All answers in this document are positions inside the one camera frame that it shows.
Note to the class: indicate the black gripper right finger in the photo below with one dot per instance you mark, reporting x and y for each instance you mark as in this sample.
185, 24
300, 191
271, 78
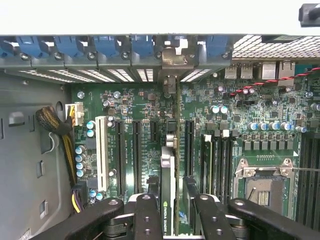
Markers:
212, 220

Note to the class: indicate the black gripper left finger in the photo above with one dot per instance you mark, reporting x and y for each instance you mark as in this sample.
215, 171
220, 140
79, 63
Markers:
147, 220

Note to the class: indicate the black RAM stick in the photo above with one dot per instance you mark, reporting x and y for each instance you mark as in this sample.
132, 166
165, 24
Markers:
207, 170

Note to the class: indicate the CPU socket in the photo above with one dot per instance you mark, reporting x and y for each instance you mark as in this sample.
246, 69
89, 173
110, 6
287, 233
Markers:
262, 192

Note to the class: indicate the black RAM slot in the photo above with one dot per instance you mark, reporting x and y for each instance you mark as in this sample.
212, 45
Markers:
303, 175
311, 175
225, 162
317, 175
232, 150
217, 162

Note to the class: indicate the long black expansion slot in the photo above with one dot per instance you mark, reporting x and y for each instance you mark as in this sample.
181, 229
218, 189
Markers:
119, 157
190, 147
137, 157

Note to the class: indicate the metal socket cover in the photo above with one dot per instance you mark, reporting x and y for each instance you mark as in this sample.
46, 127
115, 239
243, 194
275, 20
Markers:
262, 171

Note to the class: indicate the white expansion slot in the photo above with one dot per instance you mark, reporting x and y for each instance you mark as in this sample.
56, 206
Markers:
102, 155

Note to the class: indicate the short black expansion slot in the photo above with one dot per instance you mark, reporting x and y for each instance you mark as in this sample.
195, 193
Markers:
154, 130

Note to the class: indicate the thin metal locking lever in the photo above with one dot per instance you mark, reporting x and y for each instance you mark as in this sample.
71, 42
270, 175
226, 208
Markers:
307, 170

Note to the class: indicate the green motherboard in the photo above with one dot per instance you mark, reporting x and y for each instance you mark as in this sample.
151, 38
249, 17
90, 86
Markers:
140, 110

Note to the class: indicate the white power connector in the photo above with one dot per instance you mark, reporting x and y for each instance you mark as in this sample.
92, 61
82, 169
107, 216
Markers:
78, 115

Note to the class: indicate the blue slot clip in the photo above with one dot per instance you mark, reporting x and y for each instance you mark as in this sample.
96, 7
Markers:
106, 46
142, 46
3, 50
66, 46
28, 46
216, 46

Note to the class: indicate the black PC case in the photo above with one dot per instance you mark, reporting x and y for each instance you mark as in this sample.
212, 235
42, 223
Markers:
50, 65

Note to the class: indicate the black latch peg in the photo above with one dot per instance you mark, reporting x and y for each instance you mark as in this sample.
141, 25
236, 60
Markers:
310, 15

